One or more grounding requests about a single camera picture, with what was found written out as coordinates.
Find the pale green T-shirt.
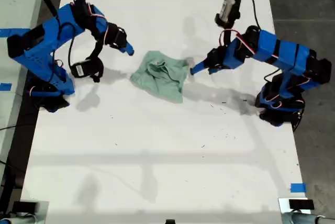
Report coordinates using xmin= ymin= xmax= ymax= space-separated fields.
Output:
xmin=130 ymin=50 xmax=191 ymax=104

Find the long blue tape strip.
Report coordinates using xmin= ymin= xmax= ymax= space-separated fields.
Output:
xmin=0 ymin=27 xmax=32 ymax=38

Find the blue tape square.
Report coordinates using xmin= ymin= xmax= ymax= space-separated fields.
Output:
xmin=290 ymin=183 xmax=307 ymax=194

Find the silver metal plate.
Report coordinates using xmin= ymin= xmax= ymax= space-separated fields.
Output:
xmin=277 ymin=197 xmax=312 ymax=224

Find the small black box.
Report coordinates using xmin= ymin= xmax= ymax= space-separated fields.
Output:
xmin=288 ymin=199 xmax=315 ymax=210
xmin=12 ymin=200 xmax=38 ymax=213

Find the short black camera stalk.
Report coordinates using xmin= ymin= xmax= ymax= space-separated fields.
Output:
xmin=225 ymin=24 xmax=237 ymax=42
xmin=90 ymin=39 xmax=104 ymax=61

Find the boxy black silver camera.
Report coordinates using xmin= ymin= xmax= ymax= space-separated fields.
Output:
xmin=215 ymin=0 xmax=242 ymax=29

